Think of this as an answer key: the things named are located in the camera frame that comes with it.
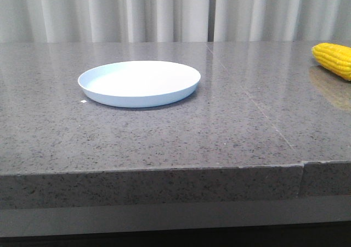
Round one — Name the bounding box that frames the light blue round plate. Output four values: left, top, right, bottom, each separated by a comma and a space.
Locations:
77, 60, 201, 108

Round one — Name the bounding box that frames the yellow corn cob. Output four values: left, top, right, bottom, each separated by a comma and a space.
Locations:
312, 43, 350, 81

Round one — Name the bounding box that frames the white curtain right panel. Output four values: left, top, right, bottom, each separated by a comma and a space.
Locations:
208, 0, 350, 42

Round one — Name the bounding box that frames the white curtain panel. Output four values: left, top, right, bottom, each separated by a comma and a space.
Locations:
1, 0, 213, 43
208, 0, 350, 42

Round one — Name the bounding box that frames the white curtain left panel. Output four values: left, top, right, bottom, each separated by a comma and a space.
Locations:
1, 0, 213, 43

